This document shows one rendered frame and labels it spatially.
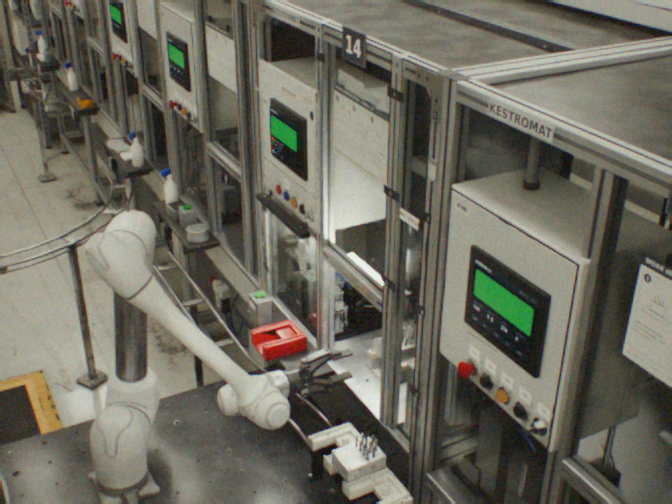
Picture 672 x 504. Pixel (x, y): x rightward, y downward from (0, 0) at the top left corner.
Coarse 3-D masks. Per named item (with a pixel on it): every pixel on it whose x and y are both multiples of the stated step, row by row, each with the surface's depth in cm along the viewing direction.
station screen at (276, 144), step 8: (272, 112) 263; (280, 120) 258; (288, 120) 253; (296, 128) 249; (272, 136) 267; (296, 136) 250; (272, 144) 269; (280, 144) 263; (296, 144) 251; (272, 152) 270; (280, 152) 264; (288, 152) 258; (296, 152) 253; (288, 160) 260; (296, 160) 254; (296, 168) 255
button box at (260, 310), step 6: (252, 294) 292; (252, 300) 290; (258, 300) 288; (264, 300) 288; (270, 300) 289; (252, 306) 291; (258, 306) 288; (264, 306) 289; (270, 306) 290; (252, 312) 293; (258, 312) 289; (264, 312) 290; (270, 312) 291; (252, 318) 294; (258, 318) 290; (264, 318) 291; (270, 318) 292; (252, 324) 296; (258, 324) 291; (264, 324) 292; (270, 324) 293
